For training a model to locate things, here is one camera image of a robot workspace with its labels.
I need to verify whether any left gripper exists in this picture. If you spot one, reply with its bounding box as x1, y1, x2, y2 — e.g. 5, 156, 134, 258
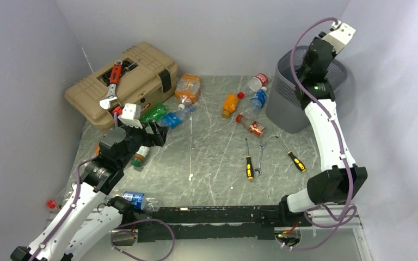
117, 119, 169, 168

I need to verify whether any clear bottle blue label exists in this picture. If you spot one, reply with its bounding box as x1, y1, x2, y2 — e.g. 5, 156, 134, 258
158, 104, 195, 129

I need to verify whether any brown bottle green cap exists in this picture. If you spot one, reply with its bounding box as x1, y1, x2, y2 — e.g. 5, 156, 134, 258
131, 146, 150, 167

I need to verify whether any red label sauce bottle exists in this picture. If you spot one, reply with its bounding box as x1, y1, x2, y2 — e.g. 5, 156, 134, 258
235, 114, 265, 138

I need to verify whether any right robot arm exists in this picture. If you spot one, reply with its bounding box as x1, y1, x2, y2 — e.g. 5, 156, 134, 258
276, 28, 367, 226

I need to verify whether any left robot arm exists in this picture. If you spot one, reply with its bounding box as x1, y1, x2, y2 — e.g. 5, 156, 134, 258
10, 120, 169, 260

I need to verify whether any grey mesh waste bin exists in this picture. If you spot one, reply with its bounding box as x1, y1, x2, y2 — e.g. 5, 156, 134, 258
266, 46, 348, 133

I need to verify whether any green plastic bottle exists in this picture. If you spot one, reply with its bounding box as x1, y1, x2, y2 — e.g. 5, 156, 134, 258
140, 103, 168, 123

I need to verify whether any large orange label bottle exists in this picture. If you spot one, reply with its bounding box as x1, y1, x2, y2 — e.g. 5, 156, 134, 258
175, 74, 201, 110

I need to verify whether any tan plastic toolbox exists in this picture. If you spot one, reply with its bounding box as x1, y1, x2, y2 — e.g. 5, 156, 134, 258
64, 42, 178, 130

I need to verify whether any crushed orange label bottle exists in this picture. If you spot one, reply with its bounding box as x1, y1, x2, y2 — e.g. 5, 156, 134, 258
94, 145, 100, 156

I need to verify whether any blue pepsi bottle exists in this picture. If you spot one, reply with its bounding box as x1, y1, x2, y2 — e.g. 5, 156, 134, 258
122, 191, 162, 212

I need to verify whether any clear bottle red cap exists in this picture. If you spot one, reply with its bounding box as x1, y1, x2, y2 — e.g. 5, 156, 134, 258
237, 73, 269, 99

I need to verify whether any red adjustable wrench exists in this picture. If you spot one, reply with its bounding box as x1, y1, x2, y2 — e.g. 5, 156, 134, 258
99, 60, 123, 110

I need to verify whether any orange juice bottle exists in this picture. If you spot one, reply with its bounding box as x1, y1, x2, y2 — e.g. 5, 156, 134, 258
221, 94, 239, 119

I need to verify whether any blue label water bottle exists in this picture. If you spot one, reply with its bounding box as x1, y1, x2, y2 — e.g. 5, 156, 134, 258
247, 86, 267, 119

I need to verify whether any yellow black screwdriver left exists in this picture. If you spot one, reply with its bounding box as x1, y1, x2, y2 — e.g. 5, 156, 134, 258
245, 138, 254, 180

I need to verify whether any yellow black screwdriver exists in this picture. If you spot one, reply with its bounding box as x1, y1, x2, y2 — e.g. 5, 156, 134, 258
245, 138, 254, 180
275, 135, 306, 172

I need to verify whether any silver open-end wrench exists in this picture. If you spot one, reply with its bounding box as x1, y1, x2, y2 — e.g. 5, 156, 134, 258
254, 141, 266, 176

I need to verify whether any yellow black screwdriver right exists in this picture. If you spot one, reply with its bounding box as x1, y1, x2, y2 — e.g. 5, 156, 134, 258
275, 135, 306, 172

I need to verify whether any small red cap bottle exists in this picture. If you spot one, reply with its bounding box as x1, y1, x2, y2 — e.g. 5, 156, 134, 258
46, 188, 73, 209

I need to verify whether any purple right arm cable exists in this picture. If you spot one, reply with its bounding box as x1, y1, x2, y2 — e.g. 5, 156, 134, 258
289, 17, 358, 230

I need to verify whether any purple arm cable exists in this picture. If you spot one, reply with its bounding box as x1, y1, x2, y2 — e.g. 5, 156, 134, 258
28, 157, 100, 261
289, 17, 358, 230

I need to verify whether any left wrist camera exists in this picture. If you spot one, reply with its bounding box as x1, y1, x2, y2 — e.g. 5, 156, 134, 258
113, 103, 143, 129

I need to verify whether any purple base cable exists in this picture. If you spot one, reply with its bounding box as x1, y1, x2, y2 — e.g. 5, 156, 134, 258
109, 218, 176, 261

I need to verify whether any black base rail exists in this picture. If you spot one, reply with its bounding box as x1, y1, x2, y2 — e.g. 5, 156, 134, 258
120, 202, 311, 243

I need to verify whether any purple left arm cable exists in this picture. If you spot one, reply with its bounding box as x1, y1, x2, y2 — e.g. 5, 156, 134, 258
28, 157, 100, 261

